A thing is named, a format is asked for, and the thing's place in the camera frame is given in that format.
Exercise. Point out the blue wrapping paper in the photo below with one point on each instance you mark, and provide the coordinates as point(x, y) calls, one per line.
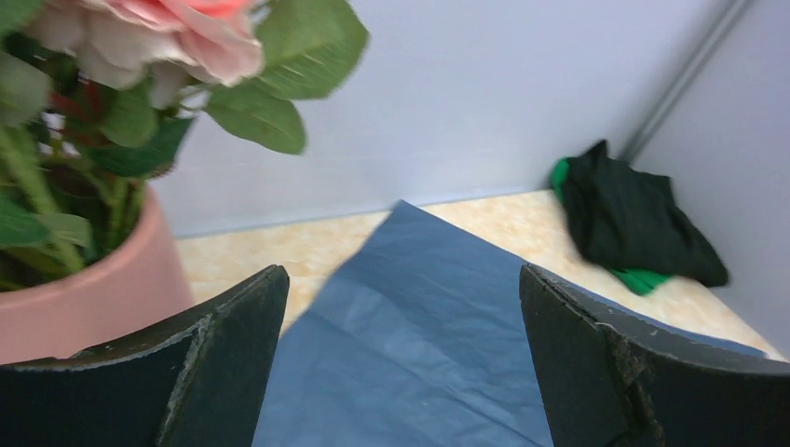
point(418, 339)

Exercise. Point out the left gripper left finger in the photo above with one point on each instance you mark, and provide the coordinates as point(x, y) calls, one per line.
point(197, 378)

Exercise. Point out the black cloth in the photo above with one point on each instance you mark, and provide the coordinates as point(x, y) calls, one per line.
point(622, 218)

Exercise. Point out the pink rose bunch in vase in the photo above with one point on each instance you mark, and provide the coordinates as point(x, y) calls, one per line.
point(97, 97)

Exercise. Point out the green cloth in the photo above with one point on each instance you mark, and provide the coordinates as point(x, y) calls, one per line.
point(638, 281)

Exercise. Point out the pink ceramic vase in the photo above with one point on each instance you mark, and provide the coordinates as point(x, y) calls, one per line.
point(137, 285)

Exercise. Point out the right aluminium frame post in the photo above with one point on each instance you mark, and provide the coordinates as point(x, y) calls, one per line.
point(714, 35)

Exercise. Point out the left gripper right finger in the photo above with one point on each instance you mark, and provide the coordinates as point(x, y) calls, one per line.
point(610, 377)

